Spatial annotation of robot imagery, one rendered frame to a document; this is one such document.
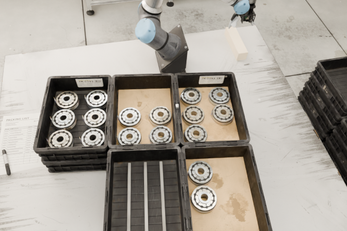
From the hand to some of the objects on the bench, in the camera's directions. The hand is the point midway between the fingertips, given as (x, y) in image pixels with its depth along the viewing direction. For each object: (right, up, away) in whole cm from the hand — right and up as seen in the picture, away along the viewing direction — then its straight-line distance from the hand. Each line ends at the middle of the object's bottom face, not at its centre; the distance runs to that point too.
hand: (240, 26), depth 188 cm
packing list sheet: (-114, -64, -33) cm, 135 cm away
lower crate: (-84, -62, -30) cm, 108 cm away
